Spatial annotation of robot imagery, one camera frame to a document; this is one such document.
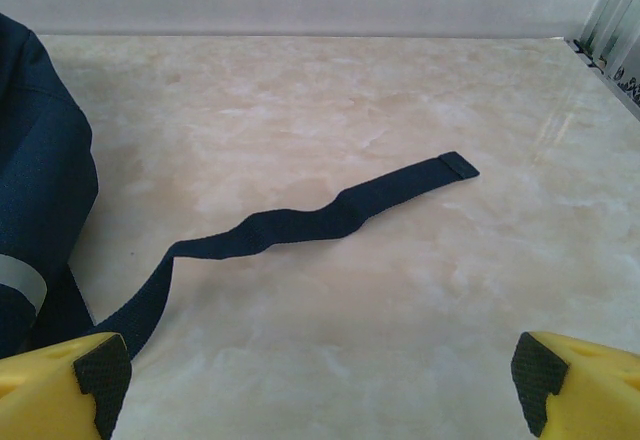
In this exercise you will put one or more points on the navy blue backpack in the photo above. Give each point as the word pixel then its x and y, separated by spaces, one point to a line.
pixel 40 160

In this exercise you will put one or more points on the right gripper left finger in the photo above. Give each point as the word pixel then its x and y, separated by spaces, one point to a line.
pixel 55 385

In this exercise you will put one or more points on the aluminium frame post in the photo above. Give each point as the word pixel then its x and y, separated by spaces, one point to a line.
pixel 607 5

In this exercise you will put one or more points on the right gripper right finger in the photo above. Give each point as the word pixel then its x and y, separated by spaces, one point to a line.
pixel 590 385

